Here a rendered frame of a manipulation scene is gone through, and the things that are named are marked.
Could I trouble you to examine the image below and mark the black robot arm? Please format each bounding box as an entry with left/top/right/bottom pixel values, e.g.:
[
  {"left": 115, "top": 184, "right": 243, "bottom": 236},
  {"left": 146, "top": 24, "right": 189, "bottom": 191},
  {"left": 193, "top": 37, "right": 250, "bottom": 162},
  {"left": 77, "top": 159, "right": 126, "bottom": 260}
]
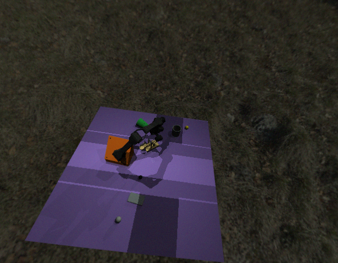
[{"left": 112, "top": 117, "right": 165, "bottom": 162}]

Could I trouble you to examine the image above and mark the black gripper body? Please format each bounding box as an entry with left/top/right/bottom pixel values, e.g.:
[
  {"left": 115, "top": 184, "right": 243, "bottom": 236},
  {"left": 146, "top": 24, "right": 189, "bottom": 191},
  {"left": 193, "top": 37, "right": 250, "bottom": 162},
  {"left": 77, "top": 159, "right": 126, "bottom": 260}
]
[{"left": 151, "top": 128, "right": 163, "bottom": 142}]

